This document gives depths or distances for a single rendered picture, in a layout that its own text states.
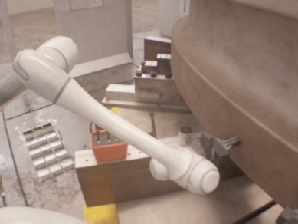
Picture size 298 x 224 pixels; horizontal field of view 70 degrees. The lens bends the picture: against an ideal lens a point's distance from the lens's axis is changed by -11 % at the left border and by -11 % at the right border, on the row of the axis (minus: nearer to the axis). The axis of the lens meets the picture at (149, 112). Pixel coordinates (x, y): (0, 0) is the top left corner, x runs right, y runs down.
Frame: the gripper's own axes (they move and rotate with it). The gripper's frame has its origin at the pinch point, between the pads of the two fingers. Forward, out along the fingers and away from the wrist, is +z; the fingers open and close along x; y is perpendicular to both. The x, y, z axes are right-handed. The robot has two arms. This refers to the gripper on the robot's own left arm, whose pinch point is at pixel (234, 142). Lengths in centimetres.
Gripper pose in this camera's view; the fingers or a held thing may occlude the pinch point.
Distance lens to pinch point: 104.1
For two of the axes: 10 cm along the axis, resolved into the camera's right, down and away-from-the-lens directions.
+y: 0.0, 8.4, 5.4
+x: 4.0, 5.0, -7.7
